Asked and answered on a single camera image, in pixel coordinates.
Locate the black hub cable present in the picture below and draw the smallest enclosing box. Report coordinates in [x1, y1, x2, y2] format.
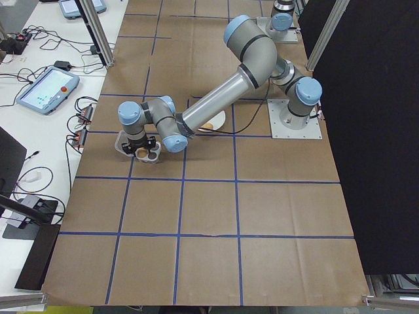
[64, 130, 83, 197]
[67, 95, 99, 131]

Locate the aluminium profile post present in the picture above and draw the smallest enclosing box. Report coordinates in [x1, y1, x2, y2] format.
[78, 0, 116, 69]

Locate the black flat stand base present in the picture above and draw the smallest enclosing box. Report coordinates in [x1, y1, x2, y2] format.
[2, 200, 60, 240]

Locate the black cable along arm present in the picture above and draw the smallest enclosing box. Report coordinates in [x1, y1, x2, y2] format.
[196, 80, 274, 135]

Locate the long dark board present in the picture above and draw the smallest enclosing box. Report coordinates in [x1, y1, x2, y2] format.
[14, 224, 62, 291]

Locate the small black orange hub box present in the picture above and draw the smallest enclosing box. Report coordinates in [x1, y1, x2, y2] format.
[70, 129, 88, 147]
[77, 104, 94, 124]

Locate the black monitor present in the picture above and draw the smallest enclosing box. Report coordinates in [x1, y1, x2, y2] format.
[0, 126, 27, 197]

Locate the white square base plate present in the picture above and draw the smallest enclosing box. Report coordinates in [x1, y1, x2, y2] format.
[255, 16, 301, 44]
[266, 97, 323, 141]

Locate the black frame cover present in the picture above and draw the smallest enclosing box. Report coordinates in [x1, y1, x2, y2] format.
[297, 0, 419, 275]

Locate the black power strip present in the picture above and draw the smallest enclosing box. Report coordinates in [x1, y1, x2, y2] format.
[0, 31, 33, 56]

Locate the grey docking box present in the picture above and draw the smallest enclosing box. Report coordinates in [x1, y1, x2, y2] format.
[18, 195, 42, 210]

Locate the blue grey teach pendant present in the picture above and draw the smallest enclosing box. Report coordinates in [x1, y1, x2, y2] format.
[15, 65, 81, 116]
[58, 0, 107, 20]

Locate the clear plastic egg tray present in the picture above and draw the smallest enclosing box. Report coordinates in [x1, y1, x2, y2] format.
[114, 130, 164, 164]

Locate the aluminium edge bar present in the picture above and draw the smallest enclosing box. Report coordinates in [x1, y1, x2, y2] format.
[361, 293, 419, 310]
[0, 292, 50, 310]

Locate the aluminium frame bar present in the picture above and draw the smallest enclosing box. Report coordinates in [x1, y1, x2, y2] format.
[307, 0, 351, 71]

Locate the white adapter cable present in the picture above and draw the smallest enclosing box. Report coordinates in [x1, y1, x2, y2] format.
[12, 166, 54, 197]

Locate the white round plate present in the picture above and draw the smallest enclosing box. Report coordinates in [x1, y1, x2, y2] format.
[196, 110, 227, 133]

